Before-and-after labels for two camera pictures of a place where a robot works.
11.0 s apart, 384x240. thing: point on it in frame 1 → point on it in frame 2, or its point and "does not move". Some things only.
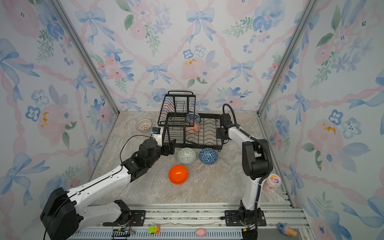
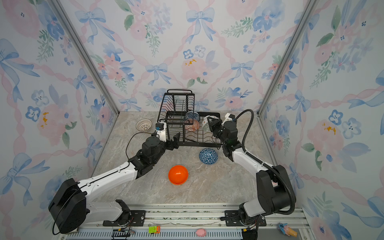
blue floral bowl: x=193 y=116 does not move
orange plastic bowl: x=178 y=174 does not move
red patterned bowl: x=192 y=129 does not move
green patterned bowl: x=186 y=156 → x=205 y=125
